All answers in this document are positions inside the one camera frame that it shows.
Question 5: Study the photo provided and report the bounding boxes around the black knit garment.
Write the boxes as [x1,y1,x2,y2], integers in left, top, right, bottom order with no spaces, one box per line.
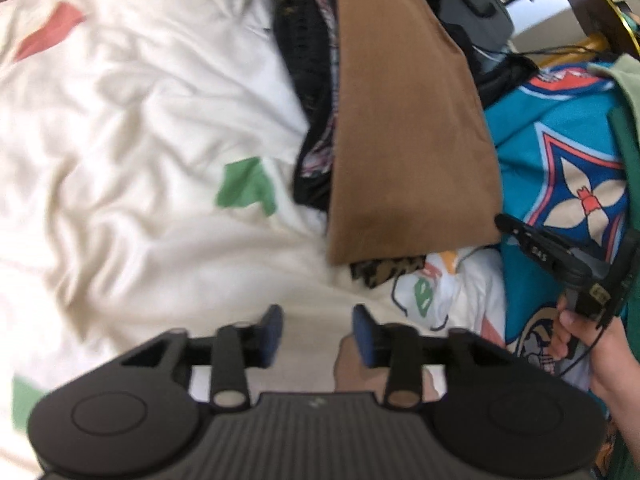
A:
[273,0,340,212]

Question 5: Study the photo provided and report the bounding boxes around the light green blanket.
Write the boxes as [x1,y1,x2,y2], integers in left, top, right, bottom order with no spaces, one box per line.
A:
[588,54,639,230]

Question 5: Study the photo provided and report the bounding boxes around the black suitcase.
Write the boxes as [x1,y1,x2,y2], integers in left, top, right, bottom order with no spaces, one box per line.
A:
[426,0,538,105]

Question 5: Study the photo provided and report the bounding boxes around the person's right hand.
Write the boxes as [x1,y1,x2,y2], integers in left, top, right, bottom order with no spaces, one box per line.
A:
[546,294,637,403]

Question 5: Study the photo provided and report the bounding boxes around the cream bear print duvet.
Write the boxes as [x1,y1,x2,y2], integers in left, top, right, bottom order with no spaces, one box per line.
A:
[1,0,506,479]

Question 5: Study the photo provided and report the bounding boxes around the teal printed garment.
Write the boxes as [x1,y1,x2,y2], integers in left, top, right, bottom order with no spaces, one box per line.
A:
[482,62,634,391]

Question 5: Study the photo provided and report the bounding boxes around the brown printed t-shirt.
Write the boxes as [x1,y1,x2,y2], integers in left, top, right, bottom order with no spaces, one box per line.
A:
[328,0,502,264]

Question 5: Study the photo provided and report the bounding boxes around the leopard print cloth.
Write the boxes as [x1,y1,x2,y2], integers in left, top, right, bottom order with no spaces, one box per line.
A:
[349,255,426,289]

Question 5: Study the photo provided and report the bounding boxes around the person's right forearm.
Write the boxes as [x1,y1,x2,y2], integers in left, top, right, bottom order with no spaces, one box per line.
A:
[599,347,639,465]

